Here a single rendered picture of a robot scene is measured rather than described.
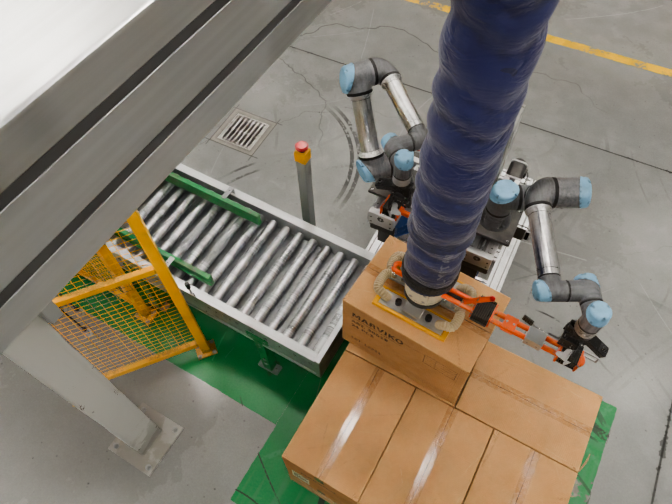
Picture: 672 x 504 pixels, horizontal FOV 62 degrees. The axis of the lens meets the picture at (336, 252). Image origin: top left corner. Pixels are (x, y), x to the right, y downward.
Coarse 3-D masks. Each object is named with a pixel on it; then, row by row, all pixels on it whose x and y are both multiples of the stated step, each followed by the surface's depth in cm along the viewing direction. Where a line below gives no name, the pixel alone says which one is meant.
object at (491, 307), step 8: (480, 296) 222; (480, 304) 221; (488, 304) 221; (496, 304) 221; (472, 312) 219; (480, 312) 219; (488, 312) 219; (472, 320) 222; (480, 320) 218; (488, 320) 218
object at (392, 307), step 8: (376, 296) 238; (392, 296) 237; (400, 296) 237; (376, 304) 236; (384, 304) 235; (392, 304) 235; (400, 304) 234; (392, 312) 234; (400, 312) 233; (424, 312) 233; (432, 312) 234; (408, 320) 232; (416, 320) 231; (424, 320) 231; (432, 320) 231; (448, 320) 232; (424, 328) 230; (432, 328) 229; (432, 336) 229; (440, 336) 228
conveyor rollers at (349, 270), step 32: (160, 192) 339; (128, 224) 327; (224, 224) 328; (256, 224) 326; (192, 256) 314; (288, 256) 315; (320, 256) 313; (224, 288) 303; (256, 288) 304; (320, 288) 303; (320, 320) 293
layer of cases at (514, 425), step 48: (336, 384) 274; (384, 384) 274; (480, 384) 273; (528, 384) 273; (576, 384) 272; (336, 432) 262; (384, 432) 262; (432, 432) 261; (480, 432) 261; (528, 432) 261; (576, 432) 260; (336, 480) 251; (384, 480) 250; (432, 480) 250; (480, 480) 250; (528, 480) 249
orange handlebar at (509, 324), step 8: (408, 216) 246; (392, 264) 233; (400, 264) 232; (400, 272) 230; (448, 296) 224; (464, 296) 224; (456, 304) 223; (464, 304) 222; (496, 312) 220; (496, 320) 218; (504, 320) 218; (512, 320) 218; (504, 328) 217; (512, 328) 216; (528, 328) 216; (520, 336) 215; (544, 344) 213; (552, 344) 214; (552, 352) 211; (584, 360) 209
